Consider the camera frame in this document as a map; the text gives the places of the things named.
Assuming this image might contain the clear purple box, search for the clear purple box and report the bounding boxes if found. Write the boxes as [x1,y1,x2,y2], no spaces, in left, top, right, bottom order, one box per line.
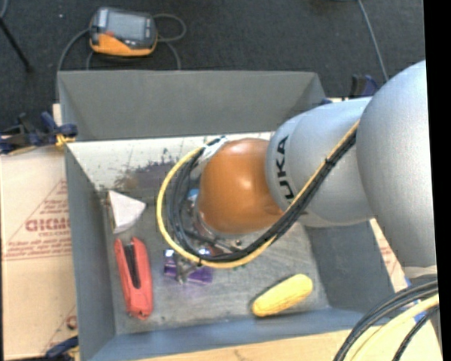
[162,246,215,288]

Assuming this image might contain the red and black hand tool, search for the red and black hand tool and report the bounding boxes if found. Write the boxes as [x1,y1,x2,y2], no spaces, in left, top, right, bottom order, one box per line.
[112,235,156,322]

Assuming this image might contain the white triangular block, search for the white triangular block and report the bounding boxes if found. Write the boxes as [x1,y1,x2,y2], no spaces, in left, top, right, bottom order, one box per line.
[108,187,150,236]

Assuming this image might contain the yellow corn cob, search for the yellow corn cob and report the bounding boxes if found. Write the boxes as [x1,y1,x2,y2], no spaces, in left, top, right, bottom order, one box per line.
[248,272,316,319]

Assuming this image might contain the grey metal bin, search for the grey metal bin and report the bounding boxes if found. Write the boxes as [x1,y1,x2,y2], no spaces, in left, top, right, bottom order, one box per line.
[56,54,409,361]

